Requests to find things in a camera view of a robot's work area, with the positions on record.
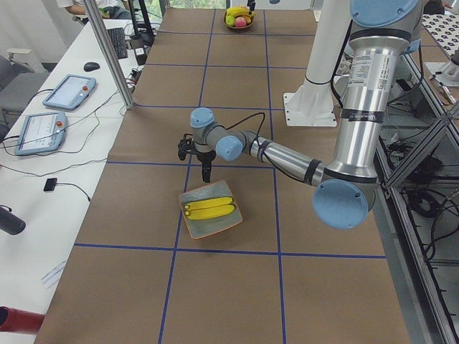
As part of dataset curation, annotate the brown paper table mat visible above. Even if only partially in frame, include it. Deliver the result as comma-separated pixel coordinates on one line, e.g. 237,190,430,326
37,9,410,343

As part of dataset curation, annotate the large yellow banana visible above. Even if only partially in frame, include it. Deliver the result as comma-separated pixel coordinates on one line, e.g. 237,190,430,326
185,204,235,220

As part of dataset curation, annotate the aluminium frame rack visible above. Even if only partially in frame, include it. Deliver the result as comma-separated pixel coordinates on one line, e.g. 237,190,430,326
374,32,458,343

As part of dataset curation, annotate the aluminium frame post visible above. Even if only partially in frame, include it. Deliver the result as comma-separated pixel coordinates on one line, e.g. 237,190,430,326
82,0,133,110

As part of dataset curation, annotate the square grey orange-rimmed plate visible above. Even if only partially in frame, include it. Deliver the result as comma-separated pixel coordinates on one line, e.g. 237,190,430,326
179,180,243,239

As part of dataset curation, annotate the brown wicker basket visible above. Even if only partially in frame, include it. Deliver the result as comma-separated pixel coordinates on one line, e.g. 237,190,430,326
223,14,253,30

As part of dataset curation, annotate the dark grey cylinder object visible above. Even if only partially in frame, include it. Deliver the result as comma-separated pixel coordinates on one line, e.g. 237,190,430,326
0,205,26,235

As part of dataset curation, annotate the small black box device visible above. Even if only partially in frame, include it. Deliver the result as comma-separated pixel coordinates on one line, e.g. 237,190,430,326
43,178,57,192

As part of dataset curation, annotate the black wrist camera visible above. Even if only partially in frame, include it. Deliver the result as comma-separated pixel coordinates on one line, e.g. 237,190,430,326
177,133,195,161

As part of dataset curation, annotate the black computer mouse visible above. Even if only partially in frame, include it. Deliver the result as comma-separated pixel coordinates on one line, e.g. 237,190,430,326
83,62,100,72

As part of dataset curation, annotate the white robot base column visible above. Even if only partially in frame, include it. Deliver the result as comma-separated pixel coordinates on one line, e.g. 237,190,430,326
283,0,351,128

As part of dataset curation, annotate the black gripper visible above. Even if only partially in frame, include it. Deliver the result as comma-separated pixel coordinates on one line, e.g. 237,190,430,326
247,0,256,11
197,150,216,183

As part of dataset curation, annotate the pink red apple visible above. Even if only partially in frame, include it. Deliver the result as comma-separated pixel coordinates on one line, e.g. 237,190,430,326
235,16,249,28

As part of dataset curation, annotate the red cylinder object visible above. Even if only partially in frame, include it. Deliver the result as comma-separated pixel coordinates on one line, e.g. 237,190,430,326
1,306,45,335

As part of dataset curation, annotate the lower blue teach pendant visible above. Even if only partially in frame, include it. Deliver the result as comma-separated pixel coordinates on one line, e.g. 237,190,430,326
15,111,67,156

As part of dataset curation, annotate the black keyboard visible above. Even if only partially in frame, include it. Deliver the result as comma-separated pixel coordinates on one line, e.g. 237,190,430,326
107,27,128,59

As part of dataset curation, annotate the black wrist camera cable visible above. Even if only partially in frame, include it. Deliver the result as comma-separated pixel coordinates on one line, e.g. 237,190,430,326
225,111,267,144

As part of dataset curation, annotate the upper blue teach pendant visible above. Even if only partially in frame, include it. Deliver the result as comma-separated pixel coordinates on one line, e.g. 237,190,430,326
42,75,97,111

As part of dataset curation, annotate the blue teach pendant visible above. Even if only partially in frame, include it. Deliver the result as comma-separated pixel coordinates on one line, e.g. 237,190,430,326
42,75,97,111
15,111,67,156

